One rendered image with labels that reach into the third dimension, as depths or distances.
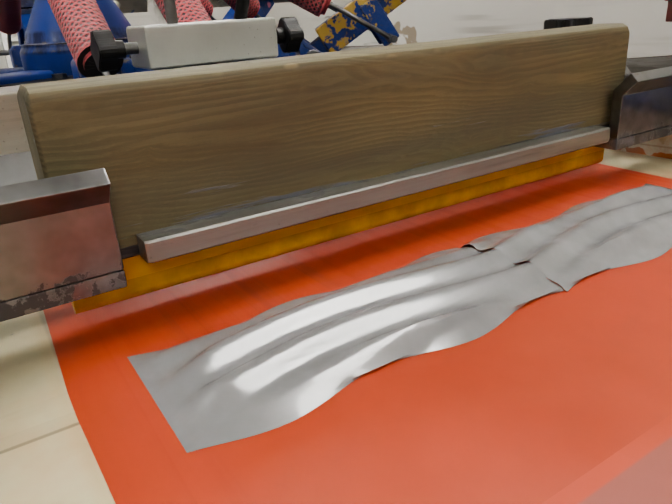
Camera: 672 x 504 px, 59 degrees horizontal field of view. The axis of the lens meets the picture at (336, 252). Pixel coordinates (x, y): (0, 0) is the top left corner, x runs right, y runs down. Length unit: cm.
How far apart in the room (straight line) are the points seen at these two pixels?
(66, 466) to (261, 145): 16
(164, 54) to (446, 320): 38
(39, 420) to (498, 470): 15
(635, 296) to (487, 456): 13
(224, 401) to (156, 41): 39
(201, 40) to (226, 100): 29
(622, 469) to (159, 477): 13
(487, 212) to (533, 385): 19
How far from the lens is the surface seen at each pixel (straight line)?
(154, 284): 29
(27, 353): 28
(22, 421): 24
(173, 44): 56
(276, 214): 28
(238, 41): 58
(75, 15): 75
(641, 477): 20
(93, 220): 25
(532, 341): 25
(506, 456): 19
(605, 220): 37
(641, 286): 31
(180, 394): 22
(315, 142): 30
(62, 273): 26
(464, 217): 38
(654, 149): 55
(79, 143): 26
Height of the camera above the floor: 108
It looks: 22 degrees down
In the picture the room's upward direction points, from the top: 4 degrees counter-clockwise
